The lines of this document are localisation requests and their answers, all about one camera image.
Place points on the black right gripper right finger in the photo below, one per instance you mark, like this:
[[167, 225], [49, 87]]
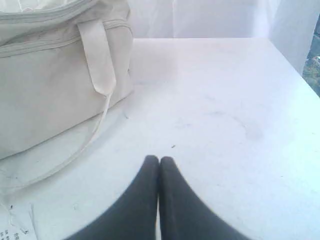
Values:
[[183, 215]]

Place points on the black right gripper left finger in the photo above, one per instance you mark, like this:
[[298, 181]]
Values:
[[133, 216]]

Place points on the cream fabric duffel bag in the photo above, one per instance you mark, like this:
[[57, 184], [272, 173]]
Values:
[[62, 63]]

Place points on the white paper label sheet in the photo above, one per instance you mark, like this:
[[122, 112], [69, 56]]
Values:
[[16, 222]]

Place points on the white backdrop curtain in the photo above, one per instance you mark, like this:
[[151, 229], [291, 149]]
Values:
[[288, 24]]

